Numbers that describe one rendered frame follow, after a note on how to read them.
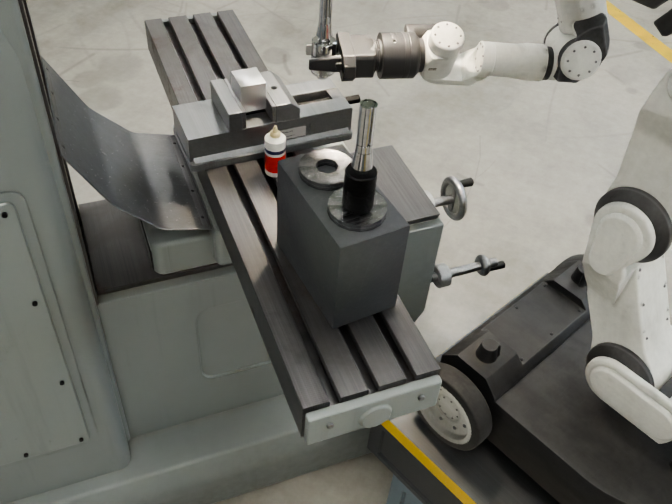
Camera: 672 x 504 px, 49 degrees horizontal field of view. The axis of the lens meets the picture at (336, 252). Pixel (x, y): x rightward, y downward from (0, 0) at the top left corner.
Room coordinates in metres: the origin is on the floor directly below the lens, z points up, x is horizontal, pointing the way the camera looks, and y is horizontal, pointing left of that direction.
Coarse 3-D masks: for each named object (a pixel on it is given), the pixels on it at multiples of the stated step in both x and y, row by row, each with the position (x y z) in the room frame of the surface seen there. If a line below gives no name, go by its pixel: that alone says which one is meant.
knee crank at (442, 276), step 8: (480, 256) 1.35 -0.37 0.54; (440, 264) 1.30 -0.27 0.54; (472, 264) 1.33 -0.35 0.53; (480, 264) 1.33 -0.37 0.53; (488, 264) 1.32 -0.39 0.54; (496, 264) 1.35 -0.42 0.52; (504, 264) 1.36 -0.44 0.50; (440, 272) 1.27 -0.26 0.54; (448, 272) 1.28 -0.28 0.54; (456, 272) 1.30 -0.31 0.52; (464, 272) 1.31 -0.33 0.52; (480, 272) 1.32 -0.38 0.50; (488, 272) 1.32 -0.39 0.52; (432, 280) 1.27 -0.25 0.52; (440, 280) 1.26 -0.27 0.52; (448, 280) 1.27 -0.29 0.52
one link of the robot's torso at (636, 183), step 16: (656, 96) 0.99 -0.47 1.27; (640, 112) 1.00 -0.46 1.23; (656, 112) 0.98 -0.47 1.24; (640, 128) 1.01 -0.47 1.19; (656, 128) 0.99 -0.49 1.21; (640, 144) 1.01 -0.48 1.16; (656, 144) 0.99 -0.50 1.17; (624, 160) 1.02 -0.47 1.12; (640, 160) 1.00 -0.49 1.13; (656, 160) 0.99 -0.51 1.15; (624, 176) 1.01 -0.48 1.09; (640, 176) 1.00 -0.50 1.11; (656, 176) 0.98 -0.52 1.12; (608, 192) 1.01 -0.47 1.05; (624, 192) 0.99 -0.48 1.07; (640, 192) 0.98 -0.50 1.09; (656, 192) 0.97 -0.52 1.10; (640, 208) 0.96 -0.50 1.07; (656, 208) 0.95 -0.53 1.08; (656, 224) 0.94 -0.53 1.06; (656, 240) 0.92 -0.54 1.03; (656, 256) 0.93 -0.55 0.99
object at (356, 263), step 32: (288, 160) 0.93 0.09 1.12; (320, 160) 0.93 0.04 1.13; (288, 192) 0.89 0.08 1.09; (320, 192) 0.86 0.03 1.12; (288, 224) 0.89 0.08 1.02; (320, 224) 0.80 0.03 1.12; (352, 224) 0.78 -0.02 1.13; (384, 224) 0.80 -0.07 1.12; (288, 256) 0.89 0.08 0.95; (320, 256) 0.79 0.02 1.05; (352, 256) 0.76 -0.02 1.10; (384, 256) 0.79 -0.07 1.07; (320, 288) 0.79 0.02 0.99; (352, 288) 0.76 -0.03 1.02; (384, 288) 0.79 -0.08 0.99; (352, 320) 0.76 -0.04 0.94
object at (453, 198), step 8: (448, 176) 1.49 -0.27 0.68; (448, 184) 1.48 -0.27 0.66; (456, 184) 1.44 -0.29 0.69; (464, 184) 1.45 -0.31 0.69; (472, 184) 1.46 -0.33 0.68; (440, 192) 1.49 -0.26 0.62; (448, 192) 1.47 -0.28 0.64; (456, 192) 1.43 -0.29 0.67; (464, 192) 1.42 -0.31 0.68; (432, 200) 1.40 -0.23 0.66; (440, 200) 1.43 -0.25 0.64; (448, 200) 1.44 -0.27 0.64; (456, 200) 1.44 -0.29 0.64; (464, 200) 1.41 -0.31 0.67; (448, 208) 1.45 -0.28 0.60; (456, 208) 1.43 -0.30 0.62; (464, 208) 1.40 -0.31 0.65; (448, 216) 1.44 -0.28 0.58; (456, 216) 1.41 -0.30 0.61
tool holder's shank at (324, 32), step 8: (320, 0) 1.25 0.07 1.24; (328, 0) 1.25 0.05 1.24; (320, 8) 1.25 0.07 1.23; (328, 8) 1.25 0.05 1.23; (320, 16) 1.25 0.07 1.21; (328, 16) 1.25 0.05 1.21; (320, 24) 1.25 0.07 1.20; (328, 24) 1.25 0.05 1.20; (320, 32) 1.24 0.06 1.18; (328, 32) 1.24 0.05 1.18; (320, 40) 1.25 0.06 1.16; (328, 40) 1.25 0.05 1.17
